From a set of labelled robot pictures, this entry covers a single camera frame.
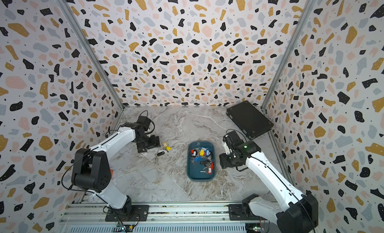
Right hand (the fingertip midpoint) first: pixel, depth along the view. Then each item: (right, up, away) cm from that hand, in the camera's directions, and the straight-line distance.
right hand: (224, 162), depth 78 cm
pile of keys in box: (-10, +1, +17) cm, 19 cm away
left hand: (-39, +6, +11) cm, 41 cm away
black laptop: (+27, +20, +35) cm, 48 cm away
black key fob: (-38, +1, +17) cm, 42 cm away
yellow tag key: (-34, +4, +19) cm, 39 cm away
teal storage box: (-17, -9, +9) cm, 21 cm away
